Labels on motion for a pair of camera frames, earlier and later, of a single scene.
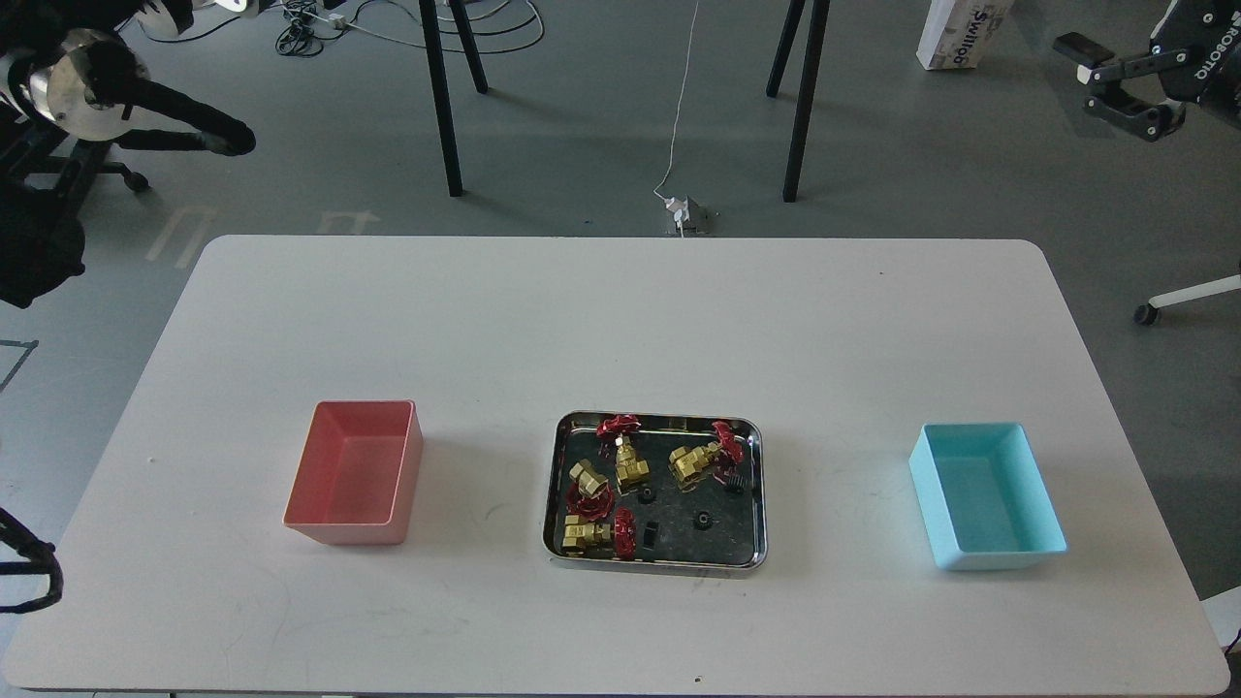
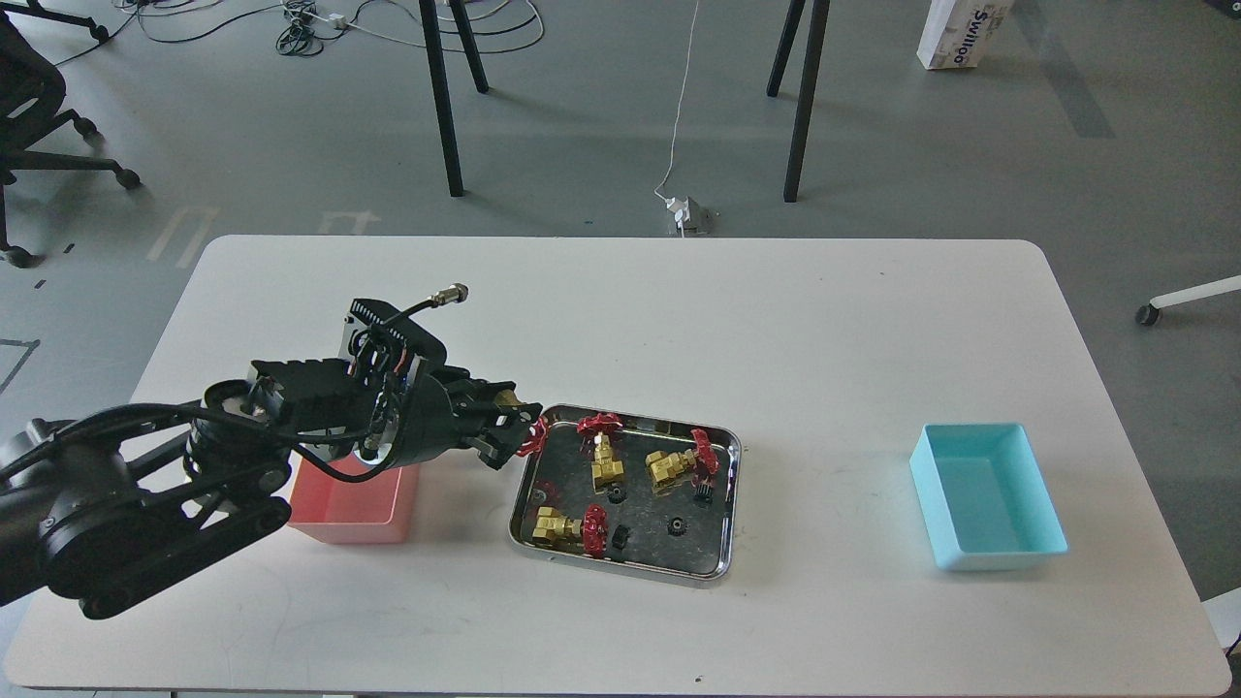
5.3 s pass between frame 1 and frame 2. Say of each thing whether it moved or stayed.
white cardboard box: stayed
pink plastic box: stayed
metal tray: moved
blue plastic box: stayed
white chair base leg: stayed
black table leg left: stayed
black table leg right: stayed
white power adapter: stayed
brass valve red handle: moved
